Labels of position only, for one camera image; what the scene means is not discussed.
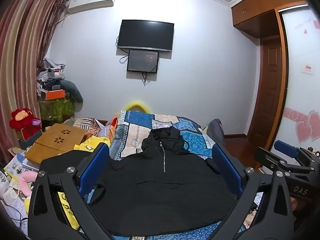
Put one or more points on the red plush toy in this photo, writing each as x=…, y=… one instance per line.
x=22, y=118

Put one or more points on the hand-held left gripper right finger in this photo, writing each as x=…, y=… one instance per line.
x=228, y=173

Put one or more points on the blue patchwork blanket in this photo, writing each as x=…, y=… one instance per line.
x=140, y=121

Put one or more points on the striped patterned bedding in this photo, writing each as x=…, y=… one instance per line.
x=85, y=126

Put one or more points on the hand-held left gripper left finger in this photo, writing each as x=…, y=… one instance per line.
x=93, y=171

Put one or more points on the white air conditioner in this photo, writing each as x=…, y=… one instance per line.
x=92, y=3

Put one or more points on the black hoodie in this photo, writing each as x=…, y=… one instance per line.
x=162, y=192

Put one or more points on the grey-purple bag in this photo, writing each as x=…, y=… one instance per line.
x=216, y=131

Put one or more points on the brown wooden door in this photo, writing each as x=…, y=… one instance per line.
x=270, y=85

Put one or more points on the wooden lap desk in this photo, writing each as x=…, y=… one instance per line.
x=53, y=140

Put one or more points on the yellow printed cloth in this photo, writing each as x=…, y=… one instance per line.
x=96, y=140

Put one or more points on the pile of clothes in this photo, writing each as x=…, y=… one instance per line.
x=50, y=72

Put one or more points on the person's right hand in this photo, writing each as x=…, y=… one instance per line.
x=298, y=205

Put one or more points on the wooden overhead cabinet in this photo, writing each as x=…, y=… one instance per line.
x=252, y=7

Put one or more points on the orange box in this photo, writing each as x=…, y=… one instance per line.
x=55, y=94

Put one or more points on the striped brown curtain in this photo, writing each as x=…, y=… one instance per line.
x=22, y=55

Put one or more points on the pile of papers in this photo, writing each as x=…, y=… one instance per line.
x=15, y=170

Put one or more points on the small black monitor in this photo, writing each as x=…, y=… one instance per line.
x=142, y=61

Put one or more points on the red label sticker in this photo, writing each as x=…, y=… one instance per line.
x=307, y=69

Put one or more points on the white heart-print wardrobe door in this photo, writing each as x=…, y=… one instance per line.
x=297, y=92

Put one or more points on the green cluttered box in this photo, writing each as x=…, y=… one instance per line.
x=56, y=108

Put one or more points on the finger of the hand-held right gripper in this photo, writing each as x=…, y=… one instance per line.
x=286, y=148
x=268, y=158

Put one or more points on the yellow foam hoop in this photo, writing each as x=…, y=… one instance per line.
x=136, y=104

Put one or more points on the black wall television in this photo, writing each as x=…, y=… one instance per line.
x=146, y=35

